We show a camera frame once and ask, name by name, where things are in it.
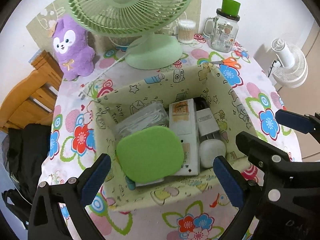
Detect white oval case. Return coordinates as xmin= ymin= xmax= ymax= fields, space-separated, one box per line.
xmin=200 ymin=139 xmax=226 ymax=168

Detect white 45W charger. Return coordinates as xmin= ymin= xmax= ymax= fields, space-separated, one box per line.
xmin=196 ymin=108 xmax=219 ymax=141

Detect white remote control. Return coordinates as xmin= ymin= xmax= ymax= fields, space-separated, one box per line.
xmin=169 ymin=99 xmax=200 ymax=176

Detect green oval case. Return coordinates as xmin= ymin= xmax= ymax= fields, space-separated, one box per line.
xmin=116 ymin=126 xmax=184 ymax=184

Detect clear plastic bag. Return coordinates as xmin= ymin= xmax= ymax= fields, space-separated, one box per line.
xmin=113 ymin=102 xmax=169 ymax=139

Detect black key fob with key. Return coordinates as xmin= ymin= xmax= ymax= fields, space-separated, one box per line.
xmin=193 ymin=97 xmax=209 ymax=111

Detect white floor fan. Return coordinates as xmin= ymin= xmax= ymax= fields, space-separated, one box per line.
xmin=270 ymin=38 xmax=309 ymax=88

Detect black clothing on chair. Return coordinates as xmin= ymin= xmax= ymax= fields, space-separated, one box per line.
xmin=1 ymin=124 xmax=50 ymax=228

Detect floral tablecloth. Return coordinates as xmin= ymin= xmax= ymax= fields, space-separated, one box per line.
xmin=40 ymin=34 xmax=302 ymax=239

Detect wooden chair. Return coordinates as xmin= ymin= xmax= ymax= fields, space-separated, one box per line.
xmin=1 ymin=50 xmax=63 ymax=133

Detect glass jar with green lid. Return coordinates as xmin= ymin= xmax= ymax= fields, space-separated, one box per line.
xmin=203 ymin=0 xmax=241 ymax=53

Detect cotton swab container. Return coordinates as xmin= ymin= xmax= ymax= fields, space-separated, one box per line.
xmin=177 ymin=20 xmax=196 ymax=44

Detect purple plush toy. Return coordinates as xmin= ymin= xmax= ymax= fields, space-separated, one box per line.
xmin=52 ymin=14 xmax=95 ymax=81

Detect green desk fan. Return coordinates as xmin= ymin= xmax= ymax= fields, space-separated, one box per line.
xmin=66 ymin=0 xmax=191 ymax=70

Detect orange handled scissors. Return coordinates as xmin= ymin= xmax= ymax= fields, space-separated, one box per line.
xmin=210 ymin=57 xmax=241 ymax=69

